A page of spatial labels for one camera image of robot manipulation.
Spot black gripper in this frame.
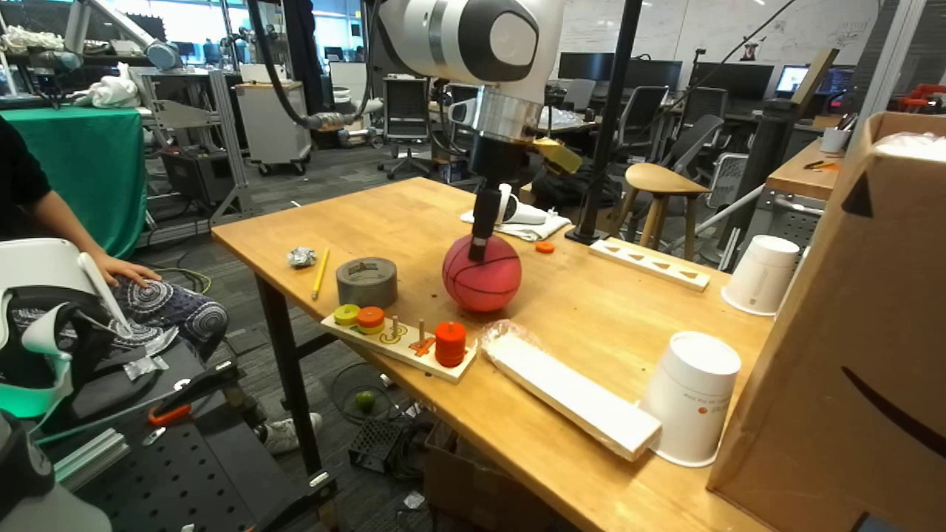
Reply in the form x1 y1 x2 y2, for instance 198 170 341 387
468 134 529 262

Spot pink mini basketball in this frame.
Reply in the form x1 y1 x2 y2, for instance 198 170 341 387
440 231 523 316

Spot operator forearm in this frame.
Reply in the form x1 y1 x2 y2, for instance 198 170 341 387
26 189 121 278

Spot crumpled silver foil ball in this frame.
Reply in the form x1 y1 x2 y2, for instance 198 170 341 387
285 242 320 270

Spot operator bare hand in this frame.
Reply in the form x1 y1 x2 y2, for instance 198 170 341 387
97 254 161 290

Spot white round headset device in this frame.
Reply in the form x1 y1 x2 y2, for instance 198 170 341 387
498 183 523 231

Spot red cylinder stacking block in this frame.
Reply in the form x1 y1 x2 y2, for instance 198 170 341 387
436 319 470 369

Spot grey mesh office chair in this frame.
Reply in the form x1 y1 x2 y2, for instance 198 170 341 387
381 74 439 167

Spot wooden peg stacking board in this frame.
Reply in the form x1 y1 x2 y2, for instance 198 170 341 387
320 303 483 383

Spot wooden strip with holes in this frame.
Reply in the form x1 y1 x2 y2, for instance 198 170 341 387
588 235 712 294

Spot yellow pencil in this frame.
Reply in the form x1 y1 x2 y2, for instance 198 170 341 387
311 245 334 303

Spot round wooden stool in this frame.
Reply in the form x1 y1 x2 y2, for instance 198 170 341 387
614 158 711 260

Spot black computer monitor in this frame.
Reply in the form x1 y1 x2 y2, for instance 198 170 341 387
631 56 687 93
560 47 619 83
693 58 779 99

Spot long white foam tray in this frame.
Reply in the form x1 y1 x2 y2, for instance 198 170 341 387
480 321 666 464

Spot dark padded office chair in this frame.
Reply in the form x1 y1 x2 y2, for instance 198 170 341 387
662 112 727 176

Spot white cabinet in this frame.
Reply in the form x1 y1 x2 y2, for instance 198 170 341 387
235 78 314 173

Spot black metal table leg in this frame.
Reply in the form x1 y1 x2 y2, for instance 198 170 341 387
251 270 337 495

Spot white paper cup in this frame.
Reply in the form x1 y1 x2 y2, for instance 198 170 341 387
718 232 805 319
643 327 745 470

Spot long wooden workbench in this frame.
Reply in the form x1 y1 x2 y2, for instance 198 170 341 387
765 134 852 204

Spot operator patterned grey leggings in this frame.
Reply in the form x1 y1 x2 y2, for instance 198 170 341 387
112 278 232 359

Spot laptop with blue screen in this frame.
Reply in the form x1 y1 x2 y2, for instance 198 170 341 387
776 61 817 99

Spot large cardboard shipping box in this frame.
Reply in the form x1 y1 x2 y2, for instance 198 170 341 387
708 112 946 532

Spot green cloth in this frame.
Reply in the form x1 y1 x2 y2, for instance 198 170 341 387
0 102 147 260

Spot clear plastic bag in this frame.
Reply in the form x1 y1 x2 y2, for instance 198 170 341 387
873 130 946 170

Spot operator black shirt torso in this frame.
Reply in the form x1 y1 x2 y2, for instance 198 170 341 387
0 115 54 242

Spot grey duct tape roll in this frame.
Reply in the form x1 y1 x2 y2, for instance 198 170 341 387
334 254 403 310

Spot black camera stand pole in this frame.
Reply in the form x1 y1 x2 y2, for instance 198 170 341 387
576 0 651 248

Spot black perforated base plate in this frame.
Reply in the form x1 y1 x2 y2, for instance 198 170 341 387
57 393 337 532

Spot teal handled tool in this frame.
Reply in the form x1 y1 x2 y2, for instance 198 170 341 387
0 232 137 424

